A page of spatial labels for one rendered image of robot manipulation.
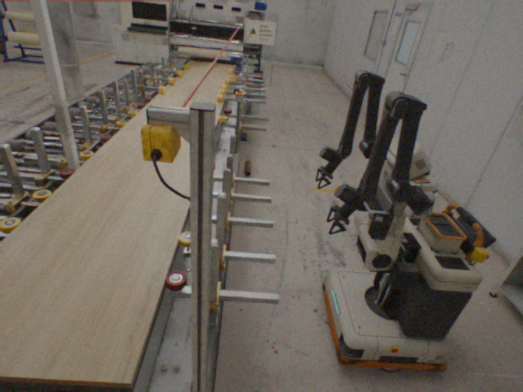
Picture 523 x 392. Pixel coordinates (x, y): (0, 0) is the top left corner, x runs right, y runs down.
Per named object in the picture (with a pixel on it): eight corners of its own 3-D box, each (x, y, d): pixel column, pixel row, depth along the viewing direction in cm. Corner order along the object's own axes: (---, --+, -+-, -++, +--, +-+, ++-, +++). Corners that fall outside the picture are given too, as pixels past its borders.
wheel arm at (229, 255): (274, 260, 155) (275, 253, 152) (274, 265, 152) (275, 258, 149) (184, 253, 152) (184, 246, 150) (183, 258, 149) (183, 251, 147)
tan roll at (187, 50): (257, 61, 539) (257, 54, 533) (257, 62, 528) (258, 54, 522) (173, 52, 531) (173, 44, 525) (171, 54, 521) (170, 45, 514)
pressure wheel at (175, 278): (185, 305, 126) (184, 285, 120) (164, 304, 125) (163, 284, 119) (187, 289, 133) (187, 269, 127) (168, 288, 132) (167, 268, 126)
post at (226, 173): (226, 244, 176) (230, 167, 152) (225, 248, 173) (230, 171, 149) (219, 243, 176) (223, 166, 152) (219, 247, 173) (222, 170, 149)
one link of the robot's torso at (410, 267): (391, 261, 197) (404, 230, 184) (408, 298, 173) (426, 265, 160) (349, 259, 196) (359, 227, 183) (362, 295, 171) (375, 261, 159)
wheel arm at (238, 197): (271, 201, 196) (272, 195, 194) (271, 204, 193) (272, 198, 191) (200, 195, 194) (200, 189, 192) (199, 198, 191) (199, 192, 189)
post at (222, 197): (221, 275, 154) (226, 191, 130) (221, 281, 151) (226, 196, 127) (214, 274, 154) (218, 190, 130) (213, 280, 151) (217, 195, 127)
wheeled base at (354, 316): (404, 292, 246) (415, 270, 233) (445, 375, 192) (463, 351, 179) (319, 287, 242) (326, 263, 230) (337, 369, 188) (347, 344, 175)
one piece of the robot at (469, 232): (436, 232, 197) (465, 207, 187) (468, 274, 167) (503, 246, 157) (422, 225, 194) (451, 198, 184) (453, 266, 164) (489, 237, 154)
